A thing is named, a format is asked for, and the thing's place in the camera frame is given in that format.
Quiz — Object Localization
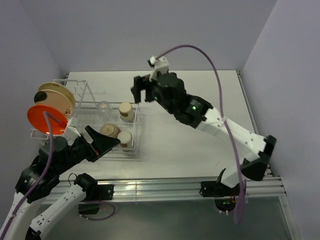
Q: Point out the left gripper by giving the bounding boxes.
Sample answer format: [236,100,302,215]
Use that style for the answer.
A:
[55,124,120,174]

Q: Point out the white ceramic bowl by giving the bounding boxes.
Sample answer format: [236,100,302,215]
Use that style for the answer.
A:
[99,123,121,138]

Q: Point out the steel cup brown base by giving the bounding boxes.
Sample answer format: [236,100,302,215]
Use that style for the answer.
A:
[118,102,135,122]
[117,131,133,148]

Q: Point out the clear glass tumbler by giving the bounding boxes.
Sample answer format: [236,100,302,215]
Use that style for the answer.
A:
[97,100,112,116]

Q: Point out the beige plate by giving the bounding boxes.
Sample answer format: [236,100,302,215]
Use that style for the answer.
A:
[33,89,74,118]

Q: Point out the orange plate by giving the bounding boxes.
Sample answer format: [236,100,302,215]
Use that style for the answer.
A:
[27,104,68,135]

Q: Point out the cream plate red black motifs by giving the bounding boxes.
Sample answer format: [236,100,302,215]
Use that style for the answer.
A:
[38,82,76,108]

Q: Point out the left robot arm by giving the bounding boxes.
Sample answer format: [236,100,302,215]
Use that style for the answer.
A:
[0,125,120,240]

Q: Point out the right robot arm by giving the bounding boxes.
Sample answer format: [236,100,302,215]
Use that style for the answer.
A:
[131,72,277,195]

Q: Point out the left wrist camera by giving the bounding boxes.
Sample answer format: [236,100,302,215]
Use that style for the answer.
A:
[58,121,81,145]

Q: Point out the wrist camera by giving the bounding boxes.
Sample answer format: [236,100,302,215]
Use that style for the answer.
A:
[58,121,81,145]
[147,56,170,82]

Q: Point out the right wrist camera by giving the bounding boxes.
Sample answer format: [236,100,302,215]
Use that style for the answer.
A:
[147,56,170,82]

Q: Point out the white wire dish rack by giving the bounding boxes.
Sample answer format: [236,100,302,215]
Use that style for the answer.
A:
[29,79,141,158]

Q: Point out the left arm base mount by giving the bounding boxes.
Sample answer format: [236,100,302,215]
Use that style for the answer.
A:
[93,184,114,201]

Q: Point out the aluminium mounting rail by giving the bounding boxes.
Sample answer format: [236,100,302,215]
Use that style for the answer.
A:
[42,176,287,205]

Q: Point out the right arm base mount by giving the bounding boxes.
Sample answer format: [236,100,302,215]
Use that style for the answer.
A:
[199,181,240,198]

